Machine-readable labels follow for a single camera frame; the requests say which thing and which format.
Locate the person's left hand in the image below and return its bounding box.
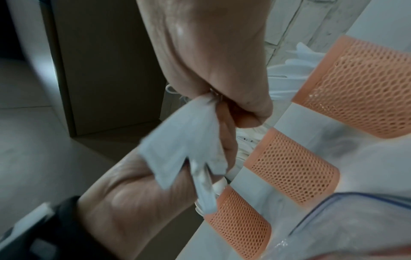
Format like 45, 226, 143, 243
78, 148, 208, 260

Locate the person's right hand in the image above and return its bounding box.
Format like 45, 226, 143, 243
135, 0, 274, 166

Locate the brown cardboard box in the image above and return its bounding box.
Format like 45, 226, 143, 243
39, 0, 168, 138

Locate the white basket with orange mesh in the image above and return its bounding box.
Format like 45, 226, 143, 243
202, 33, 411, 260

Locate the clear plastic zip bag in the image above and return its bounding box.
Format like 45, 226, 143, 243
266, 191, 411, 260

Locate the black wrist strap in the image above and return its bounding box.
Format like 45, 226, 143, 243
0, 195, 97, 260

